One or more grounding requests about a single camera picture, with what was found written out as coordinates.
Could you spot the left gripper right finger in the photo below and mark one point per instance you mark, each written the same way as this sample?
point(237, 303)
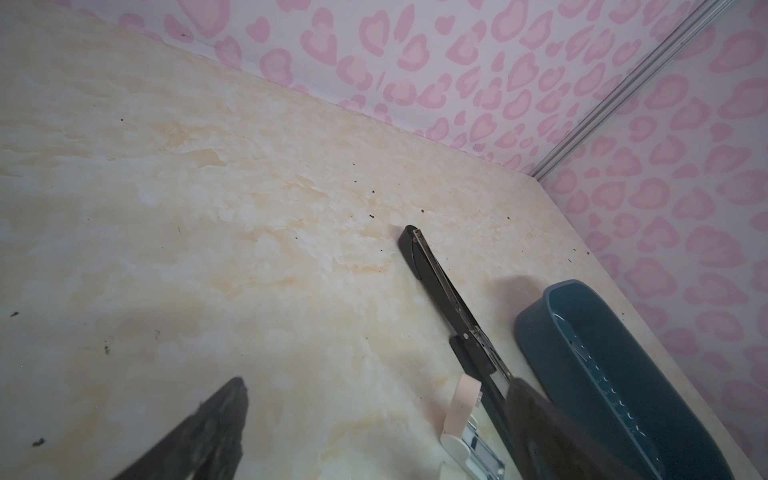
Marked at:
point(546, 444)

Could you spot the black stapler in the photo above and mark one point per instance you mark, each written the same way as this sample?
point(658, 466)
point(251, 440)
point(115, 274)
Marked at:
point(471, 346)

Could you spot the teal plastic tray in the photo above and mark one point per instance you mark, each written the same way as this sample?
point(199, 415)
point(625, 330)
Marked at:
point(592, 368)

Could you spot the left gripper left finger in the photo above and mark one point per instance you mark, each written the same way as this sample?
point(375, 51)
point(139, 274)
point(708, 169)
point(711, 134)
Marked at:
point(205, 445)

